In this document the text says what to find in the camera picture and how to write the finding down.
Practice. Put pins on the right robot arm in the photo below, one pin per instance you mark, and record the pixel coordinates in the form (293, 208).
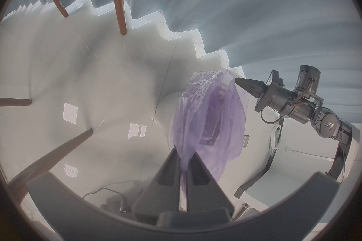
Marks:
(325, 124)

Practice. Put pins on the white trash bin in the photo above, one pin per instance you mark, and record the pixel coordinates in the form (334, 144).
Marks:
(166, 110)

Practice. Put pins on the pale blue curtain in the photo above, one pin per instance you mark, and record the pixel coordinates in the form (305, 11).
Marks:
(226, 8)

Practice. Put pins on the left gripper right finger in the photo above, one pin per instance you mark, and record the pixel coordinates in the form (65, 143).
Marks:
(203, 191)

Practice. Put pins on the purple plastic bag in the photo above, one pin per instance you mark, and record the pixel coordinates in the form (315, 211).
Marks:
(215, 121)

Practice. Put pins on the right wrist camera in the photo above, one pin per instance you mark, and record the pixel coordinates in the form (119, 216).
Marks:
(273, 77)

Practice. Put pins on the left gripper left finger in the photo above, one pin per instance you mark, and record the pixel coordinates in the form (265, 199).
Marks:
(164, 191)

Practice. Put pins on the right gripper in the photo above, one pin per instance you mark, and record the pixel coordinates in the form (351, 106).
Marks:
(282, 101)

